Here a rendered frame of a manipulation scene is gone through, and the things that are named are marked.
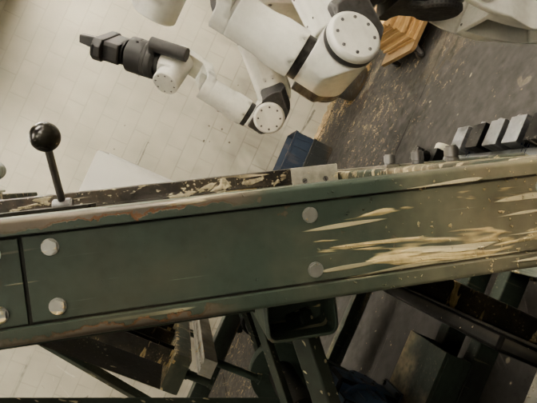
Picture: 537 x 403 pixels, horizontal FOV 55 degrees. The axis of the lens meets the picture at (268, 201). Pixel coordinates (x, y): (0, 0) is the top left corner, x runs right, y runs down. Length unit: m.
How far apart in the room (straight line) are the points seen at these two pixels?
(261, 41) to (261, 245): 0.34
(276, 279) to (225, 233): 0.06
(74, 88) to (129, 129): 0.76
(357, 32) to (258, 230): 0.36
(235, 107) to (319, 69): 0.60
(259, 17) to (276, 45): 0.04
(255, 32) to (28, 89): 5.79
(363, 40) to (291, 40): 0.10
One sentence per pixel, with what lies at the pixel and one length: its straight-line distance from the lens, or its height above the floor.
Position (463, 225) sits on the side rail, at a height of 1.00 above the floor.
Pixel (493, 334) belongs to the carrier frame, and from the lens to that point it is 0.73.
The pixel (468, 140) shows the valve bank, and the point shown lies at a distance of 1.15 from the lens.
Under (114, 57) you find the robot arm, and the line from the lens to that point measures 1.36.
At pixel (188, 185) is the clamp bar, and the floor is 1.24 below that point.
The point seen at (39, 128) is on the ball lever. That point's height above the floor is 1.45.
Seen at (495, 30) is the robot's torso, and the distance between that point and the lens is 1.31.
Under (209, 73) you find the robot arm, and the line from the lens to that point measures 1.32.
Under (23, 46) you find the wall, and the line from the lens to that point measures 6.54.
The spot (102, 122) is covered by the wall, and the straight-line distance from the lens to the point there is 6.24.
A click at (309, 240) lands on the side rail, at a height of 1.13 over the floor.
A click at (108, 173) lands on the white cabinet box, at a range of 4.79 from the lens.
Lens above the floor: 1.26
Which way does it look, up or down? 10 degrees down
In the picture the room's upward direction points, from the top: 66 degrees counter-clockwise
